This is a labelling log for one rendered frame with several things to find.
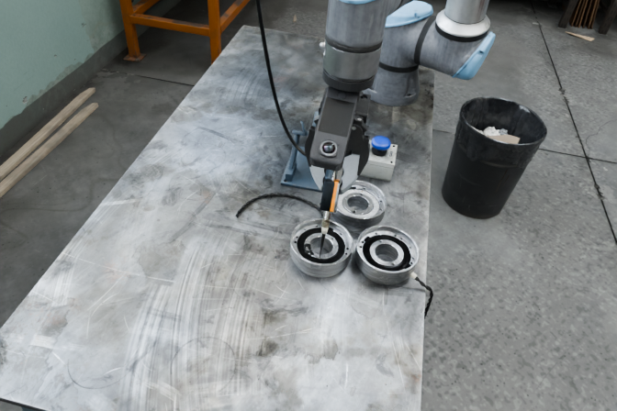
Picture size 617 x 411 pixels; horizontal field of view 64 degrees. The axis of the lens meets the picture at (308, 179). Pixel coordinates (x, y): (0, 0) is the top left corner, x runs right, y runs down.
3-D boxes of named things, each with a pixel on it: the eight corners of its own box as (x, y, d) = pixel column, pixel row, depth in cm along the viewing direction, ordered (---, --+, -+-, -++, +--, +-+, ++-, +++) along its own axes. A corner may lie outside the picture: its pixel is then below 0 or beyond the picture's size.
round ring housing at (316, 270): (339, 289, 80) (342, 273, 77) (279, 268, 82) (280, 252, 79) (357, 245, 87) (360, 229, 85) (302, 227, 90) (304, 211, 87)
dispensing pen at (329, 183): (308, 261, 78) (327, 158, 76) (311, 254, 82) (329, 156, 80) (322, 264, 78) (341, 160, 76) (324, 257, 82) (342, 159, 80)
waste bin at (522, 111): (513, 232, 206) (554, 151, 178) (433, 216, 210) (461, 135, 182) (506, 181, 232) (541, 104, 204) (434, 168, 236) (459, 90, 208)
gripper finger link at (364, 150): (369, 171, 76) (371, 123, 70) (367, 177, 75) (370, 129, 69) (339, 168, 77) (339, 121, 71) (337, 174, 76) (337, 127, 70)
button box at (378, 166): (390, 182, 101) (395, 163, 98) (356, 175, 102) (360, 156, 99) (394, 158, 107) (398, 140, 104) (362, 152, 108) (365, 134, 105)
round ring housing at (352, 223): (390, 231, 90) (394, 216, 88) (334, 237, 88) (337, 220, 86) (374, 194, 98) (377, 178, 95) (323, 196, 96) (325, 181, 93)
